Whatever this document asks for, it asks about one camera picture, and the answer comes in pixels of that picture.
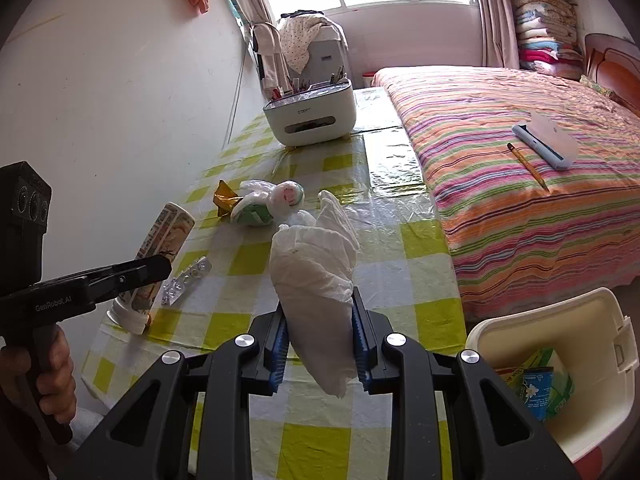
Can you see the white plastic bin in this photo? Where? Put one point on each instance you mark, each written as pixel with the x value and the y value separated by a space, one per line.
pixel 590 340

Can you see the bunch of pens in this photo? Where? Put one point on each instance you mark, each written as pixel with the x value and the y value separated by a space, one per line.
pixel 300 85

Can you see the stack of folded blankets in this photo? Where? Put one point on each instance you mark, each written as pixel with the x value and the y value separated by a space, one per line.
pixel 547 25

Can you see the green and white bag bundle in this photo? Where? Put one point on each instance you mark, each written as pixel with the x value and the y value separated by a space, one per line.
pixel 255 210

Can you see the bed with striped sheet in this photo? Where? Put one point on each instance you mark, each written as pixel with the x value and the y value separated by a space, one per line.
pixel 500 220

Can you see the silver blister pack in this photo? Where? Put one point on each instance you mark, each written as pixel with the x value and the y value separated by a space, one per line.
pixel 186 280

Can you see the yellow checkered tablecloth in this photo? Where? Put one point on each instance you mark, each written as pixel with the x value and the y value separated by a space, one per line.
pixel 235 260

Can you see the floral pillow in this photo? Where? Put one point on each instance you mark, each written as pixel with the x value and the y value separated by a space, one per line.
pixel 597 85

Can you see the polka dot cloth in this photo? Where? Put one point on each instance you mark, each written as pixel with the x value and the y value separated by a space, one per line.
pixel 300 40

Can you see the white hanging cloth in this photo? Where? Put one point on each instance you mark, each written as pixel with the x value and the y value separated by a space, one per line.
pixel 270 55

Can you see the white desk organizer box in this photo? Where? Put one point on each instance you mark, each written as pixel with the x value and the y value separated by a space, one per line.
pixel 310 120

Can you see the person's left hand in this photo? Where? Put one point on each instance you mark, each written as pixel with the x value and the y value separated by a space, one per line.
pixel 62 370

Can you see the blue printed cup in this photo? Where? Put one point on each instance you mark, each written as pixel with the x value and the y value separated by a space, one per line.
pixel 537 392

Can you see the red-lidded white container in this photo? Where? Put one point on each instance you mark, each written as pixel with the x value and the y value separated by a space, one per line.
pixel 368 79

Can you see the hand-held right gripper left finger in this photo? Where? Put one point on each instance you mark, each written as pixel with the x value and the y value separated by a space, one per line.
pixel 277 355

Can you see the white appliance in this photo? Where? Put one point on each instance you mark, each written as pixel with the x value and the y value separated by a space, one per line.
pixel 327 57

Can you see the green snack packet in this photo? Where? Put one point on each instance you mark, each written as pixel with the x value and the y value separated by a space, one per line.
pixel 560 390

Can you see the wooden headboard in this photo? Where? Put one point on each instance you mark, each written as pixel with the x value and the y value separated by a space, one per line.
pixel 615 60

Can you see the printed white bottle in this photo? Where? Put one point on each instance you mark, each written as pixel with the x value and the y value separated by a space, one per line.
pixel 160 240

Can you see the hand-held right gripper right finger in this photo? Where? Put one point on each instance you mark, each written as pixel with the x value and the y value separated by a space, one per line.
pixel 361 355

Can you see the gold foil wrapper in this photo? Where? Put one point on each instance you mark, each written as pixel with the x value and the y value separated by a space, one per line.
pixel 225 200

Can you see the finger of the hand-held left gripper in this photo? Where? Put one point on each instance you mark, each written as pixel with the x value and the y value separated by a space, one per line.
pixel 135 275

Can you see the person's left forearm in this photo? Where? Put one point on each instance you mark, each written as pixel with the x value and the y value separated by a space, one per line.
pixel 20 442

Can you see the yellow pencil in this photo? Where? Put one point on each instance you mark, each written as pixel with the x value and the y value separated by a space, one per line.
pixel 527 166

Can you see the white and pink wrapped ball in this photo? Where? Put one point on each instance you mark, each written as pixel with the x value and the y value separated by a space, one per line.
pixel 290 194

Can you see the white plastic bag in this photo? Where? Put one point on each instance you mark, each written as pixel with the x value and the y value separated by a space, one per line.
pixel 312 290

